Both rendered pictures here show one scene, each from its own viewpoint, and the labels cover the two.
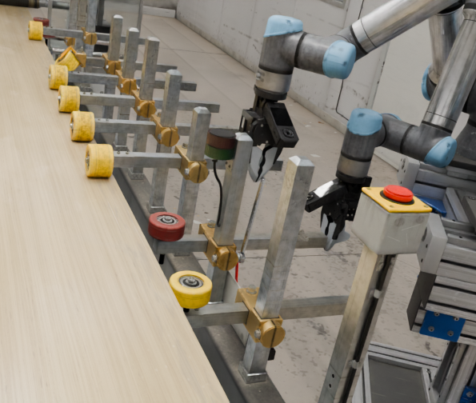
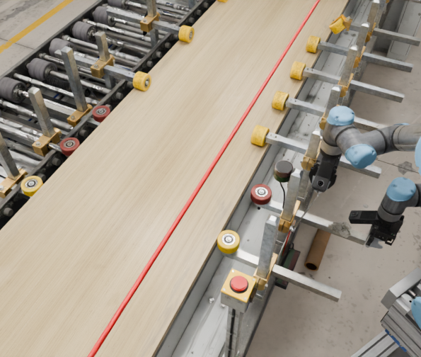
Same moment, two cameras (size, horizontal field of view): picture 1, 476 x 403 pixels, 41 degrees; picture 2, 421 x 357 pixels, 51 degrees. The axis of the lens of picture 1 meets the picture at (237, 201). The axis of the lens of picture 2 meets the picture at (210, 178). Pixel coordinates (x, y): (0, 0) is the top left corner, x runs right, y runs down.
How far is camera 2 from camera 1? 101 cm
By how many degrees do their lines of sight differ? 48
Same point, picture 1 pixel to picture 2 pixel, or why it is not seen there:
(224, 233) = (284, 214)
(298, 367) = not seen: hidden behind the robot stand
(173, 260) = not seen: hidden behind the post
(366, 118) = (395, 190)
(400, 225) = (228, 299)
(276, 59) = (327, 136)
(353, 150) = (384, 204)
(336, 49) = (353, 151)
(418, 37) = not seen: outside the picture
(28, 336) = (139, 234)
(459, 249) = (403, 307)
